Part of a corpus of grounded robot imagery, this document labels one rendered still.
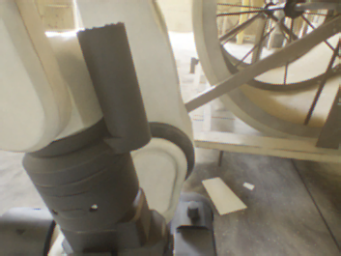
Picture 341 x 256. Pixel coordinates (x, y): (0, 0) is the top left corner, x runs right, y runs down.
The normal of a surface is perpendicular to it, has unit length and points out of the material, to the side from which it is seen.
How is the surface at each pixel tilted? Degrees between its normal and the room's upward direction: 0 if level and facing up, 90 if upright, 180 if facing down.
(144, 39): 115
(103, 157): 81
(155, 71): 90
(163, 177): 90
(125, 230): 90
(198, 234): 0
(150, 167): 90
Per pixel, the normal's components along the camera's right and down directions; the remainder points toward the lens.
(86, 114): 0.99, -0.13
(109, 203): 0.61, 0.27
